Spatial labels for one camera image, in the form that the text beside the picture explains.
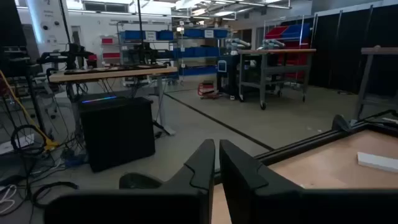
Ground dark blue machine cabinet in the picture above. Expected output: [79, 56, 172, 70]
[216, 54, 239, 98]

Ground black equipment rack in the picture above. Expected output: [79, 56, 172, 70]
[0, 45, 47, 138]

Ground wooden top workbench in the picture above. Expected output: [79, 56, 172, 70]
[238, 48, 317, 111]

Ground black computer tower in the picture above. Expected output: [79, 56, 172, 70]
[77, 93, 156, 173]

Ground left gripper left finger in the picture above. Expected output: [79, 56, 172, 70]
[44, 138, 216, 224]

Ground white power strip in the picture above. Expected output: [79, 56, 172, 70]
[0, 133, 35, 156]

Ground blue bin shelf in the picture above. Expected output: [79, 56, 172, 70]
[117, 26, 231, 78]

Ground yellow floor cable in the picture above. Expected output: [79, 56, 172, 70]
[0, 70, 60, 152]

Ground flat white raceway cover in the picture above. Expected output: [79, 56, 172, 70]
[356, 151, 398, 174]

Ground red and blue bin rack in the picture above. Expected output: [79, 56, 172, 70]
[264, 23, 312, 80]

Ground black table frame rail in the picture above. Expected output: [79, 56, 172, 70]
[213, 109, 398, 185]

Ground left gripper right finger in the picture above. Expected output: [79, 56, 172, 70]
[219, 139, 398, 224]

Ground small red floor stand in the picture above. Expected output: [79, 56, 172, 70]
[197, 80, 219, 100]

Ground wooden desk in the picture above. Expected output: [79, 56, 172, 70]
[49, 65, 178, 136]

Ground wooden table with grey legs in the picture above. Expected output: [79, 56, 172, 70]
[353, 45, 398, 123]

